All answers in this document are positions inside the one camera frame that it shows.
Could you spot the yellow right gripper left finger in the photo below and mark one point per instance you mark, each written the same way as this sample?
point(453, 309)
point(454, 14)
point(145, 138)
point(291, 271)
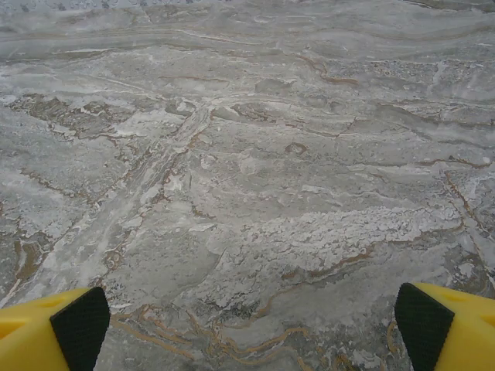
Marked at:
point(35, 336)

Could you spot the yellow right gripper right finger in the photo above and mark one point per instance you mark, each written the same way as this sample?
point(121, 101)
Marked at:
point(456, 332)

